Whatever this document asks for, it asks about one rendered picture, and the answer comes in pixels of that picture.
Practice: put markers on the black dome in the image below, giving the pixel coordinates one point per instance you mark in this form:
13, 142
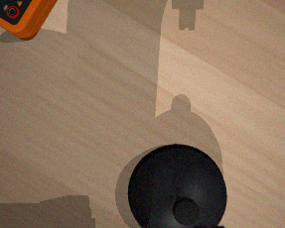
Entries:
176, 185

